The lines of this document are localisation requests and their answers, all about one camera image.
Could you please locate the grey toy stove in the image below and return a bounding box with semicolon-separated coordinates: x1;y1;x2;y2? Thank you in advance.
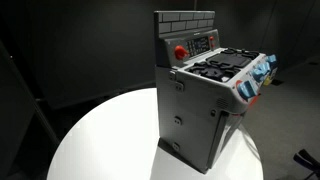
153;10;278;175

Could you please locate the large orange stove knob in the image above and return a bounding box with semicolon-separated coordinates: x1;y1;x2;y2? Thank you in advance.
174;45;190;61

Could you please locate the black stove keypad panel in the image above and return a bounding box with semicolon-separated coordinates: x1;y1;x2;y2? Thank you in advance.
185;36;210;57

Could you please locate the blue stove knob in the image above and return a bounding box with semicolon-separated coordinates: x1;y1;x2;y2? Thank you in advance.
259;62;271;76
251;68;266;83
237;80;257;100
266;54;278;70

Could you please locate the black burner grate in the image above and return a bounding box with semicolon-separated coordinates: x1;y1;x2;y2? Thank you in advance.
221;47;261;61
187;60;242;83

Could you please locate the grey oven door with window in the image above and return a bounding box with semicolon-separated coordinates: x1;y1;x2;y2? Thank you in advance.
206;109;247;171

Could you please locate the purple black spring clamp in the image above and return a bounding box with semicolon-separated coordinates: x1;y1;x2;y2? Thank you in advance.
292;148;320;180

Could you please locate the dark metal frame bar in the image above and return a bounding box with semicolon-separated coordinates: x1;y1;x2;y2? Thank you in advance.
0;39;62;148

